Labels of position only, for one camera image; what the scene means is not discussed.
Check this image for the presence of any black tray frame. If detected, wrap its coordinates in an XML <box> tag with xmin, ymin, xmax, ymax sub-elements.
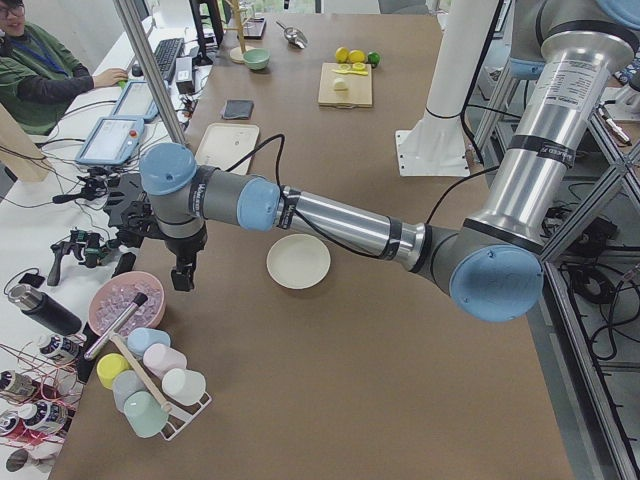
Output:
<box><xmin>225</xmin><ymin>18</ymin><xmax>267</xmax><ymax>40</ymax></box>

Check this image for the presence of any seated person green jacket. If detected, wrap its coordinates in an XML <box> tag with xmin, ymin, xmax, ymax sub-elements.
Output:
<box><xmin>1</xmin><ymin>1</ymin><xmax>129</xmax><ymax>136</ymax></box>

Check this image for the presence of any blue cup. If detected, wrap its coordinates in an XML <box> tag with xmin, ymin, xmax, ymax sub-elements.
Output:
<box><xmin>126</xmin><ymin>327</ymin><xmax>171</xmax><ymax>359</ymax></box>

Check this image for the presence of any black gripper stand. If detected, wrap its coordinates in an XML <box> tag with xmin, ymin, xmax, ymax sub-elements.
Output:
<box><xmin>103</xmin><ymin>173</ymin><xmax>166</xmax><ymax>247</ymax></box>

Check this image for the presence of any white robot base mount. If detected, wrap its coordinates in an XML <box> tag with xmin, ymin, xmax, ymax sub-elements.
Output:
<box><xmin>396</xmin><ymin>0</ymin><xmax>502</xmax><ymax>177</ymax></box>

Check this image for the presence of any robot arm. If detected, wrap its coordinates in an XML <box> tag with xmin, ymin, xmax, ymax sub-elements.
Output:
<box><xmin>140</xmin><ymin>1</ymin><xmax>639</xmax><ymax>322</ymax></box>

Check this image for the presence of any lower whole lemon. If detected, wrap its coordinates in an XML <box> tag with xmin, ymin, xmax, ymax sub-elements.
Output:
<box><xmin>334</xmin><ymin>47</ymin><xmax>350</xmax><ymax>63</ymax></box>

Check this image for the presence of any grey folded cloth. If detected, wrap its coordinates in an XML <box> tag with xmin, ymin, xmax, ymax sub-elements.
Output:
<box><xmin>221</xmin><ymin>99</ymin><xmax>254</xmax><ymax>120</ymax></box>

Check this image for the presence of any whole lemon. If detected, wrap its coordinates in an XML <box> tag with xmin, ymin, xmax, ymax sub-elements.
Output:
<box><xmin>347</xmin><ymin>49</ymin><xmax>367</xmax><ymax>64</ymax></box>
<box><xmin>334</xmin><ymin>47</ymin><xmax>350</xmax><ymax>63</ymax></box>

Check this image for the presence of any pink bowl of ice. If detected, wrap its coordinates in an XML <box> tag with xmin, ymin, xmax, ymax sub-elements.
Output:
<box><xmin>88</xmin><ymin>271</ymin><xmax>166</xmax><ymax>336</ymax></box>

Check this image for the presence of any far teach pendant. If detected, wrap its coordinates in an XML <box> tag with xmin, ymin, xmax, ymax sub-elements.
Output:
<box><xmin>111</xmin><ymin>80</ymin><xmax>158</xmax><ymax>122</ymax></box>

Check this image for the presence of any metal ice scoop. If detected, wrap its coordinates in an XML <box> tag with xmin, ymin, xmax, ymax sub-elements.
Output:
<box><xmin>276</xmin><ymin>20</ymin><xmax>308</xmax><ymax>49</ymax></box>

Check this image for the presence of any grey cup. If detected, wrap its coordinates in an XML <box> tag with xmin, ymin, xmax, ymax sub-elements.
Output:
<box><xmin>112</xmin><ymin>370</ymin><xmax>146</xmax><ymax>413</ymax></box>

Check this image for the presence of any wooden mug tree stand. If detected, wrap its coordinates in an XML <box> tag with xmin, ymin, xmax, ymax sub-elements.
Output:
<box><xmin>224</xmin><ymin>0</ymin><xmax>254</xmax><ymax>64</ymax></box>

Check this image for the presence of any pink cup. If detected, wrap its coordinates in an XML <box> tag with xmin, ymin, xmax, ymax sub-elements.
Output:
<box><xmin>143</xmin><ymin>343</ymin><xmax>187</xmax><ymax>380</ymax></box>

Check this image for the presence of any mint green cup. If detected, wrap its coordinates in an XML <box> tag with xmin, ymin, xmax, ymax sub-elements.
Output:
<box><xmin>123</xmin><ymin>391</ymin><xmax>169</xmax><ymax>438</ymax></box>

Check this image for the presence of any yellow cup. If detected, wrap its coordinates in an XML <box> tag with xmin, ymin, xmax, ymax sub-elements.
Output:
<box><xmin>96</xmin><ymin>353</ymin><xmax>131</xmax><ymax>390</ymax></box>

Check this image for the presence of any cream rabbit print tray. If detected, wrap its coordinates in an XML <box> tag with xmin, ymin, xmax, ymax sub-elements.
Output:
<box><xmin>195</xmin><ymin>122</ymin><xmax>260</xmax><ymax>170</ymax></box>

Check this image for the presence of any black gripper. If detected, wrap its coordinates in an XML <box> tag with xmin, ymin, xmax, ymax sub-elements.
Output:
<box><xmin>164</xmin><ymin>226</ymin><xmax>207</xmax><ymax>292</ymax></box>

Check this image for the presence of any black keyboard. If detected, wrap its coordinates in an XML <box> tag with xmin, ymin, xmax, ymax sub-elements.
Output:
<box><xmin>154</xmin><ymin>38</ymin><xmax>184</xmax><ymax>83</ymax></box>

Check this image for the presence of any pale green bowl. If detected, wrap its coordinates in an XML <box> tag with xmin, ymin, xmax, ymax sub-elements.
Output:
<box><xmin>243</xmin><ymin>48</ymin><xmax>270</xmax><ymax>71</ymax></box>

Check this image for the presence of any black thermos bottle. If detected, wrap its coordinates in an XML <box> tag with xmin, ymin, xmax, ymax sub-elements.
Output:
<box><xmin>7</xmin><ymin>284</ymin><xmax>82</xmax><ymax>336</ymax></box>

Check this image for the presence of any white cup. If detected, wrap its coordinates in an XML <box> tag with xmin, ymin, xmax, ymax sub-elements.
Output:
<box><xmin>162</xmin><ymin>368</ymin><xmax>206</xmax><ymax>406</ymax></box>

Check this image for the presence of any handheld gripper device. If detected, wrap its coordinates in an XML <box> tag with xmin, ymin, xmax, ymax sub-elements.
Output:
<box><xmin>47</xmin><ymin>229</ymin><xmax>121</xmax><ymax>286</ymax></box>

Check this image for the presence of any white cup rack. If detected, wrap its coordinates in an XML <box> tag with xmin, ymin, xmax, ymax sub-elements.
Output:
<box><xmin>160</xmin><ymin>392</ymin><xmax>213</xmax><ymax>441</ymax></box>

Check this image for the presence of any upper whole lemon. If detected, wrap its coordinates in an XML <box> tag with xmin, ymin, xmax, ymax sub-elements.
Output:
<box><xmin>347</xmin><ymin>49</ymin><xmax>367</xmax><ymax>64</ymax></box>

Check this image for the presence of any yellow plastic knife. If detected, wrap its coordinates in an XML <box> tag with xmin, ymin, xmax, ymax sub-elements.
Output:
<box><xmin>331</xmin><ymin>69</ymin><xmax>369</xmax><ymax>76</ymax></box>

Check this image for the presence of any near teach pendant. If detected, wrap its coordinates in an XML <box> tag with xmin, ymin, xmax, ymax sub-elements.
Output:
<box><xmin>75</xmin><ymin>116</ymin><xmax>145</xmax><ymax>166</ymax></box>

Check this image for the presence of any bamboo cutting board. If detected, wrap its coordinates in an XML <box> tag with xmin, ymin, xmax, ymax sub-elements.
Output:
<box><xmin>318</xmin><ymin>62</ymin><xmax>373</xmax><ymax>108</ymax></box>

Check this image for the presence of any teach pendant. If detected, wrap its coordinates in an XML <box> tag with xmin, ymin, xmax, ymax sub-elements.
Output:
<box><xmin>75</xmin><ymin>116</ymin><xmax>145</xmax><ymax>166</ymax></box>
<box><xmin>111</xmin><ymin>80</ymin><xmax>158</xmax><ymax>122</ymax></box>

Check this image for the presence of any cream round plate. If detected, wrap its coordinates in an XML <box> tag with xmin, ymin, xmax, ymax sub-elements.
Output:
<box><xmin>266</xmin><ymin>234</ymin><xmax>331</xmax><ymax>290</ymax></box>

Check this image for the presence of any green lime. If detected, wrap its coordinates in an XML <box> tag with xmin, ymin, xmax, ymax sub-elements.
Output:
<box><xmin>367</xmin><ymin>51</ymin><xmax>381</xmax><ymax>68</ymax></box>

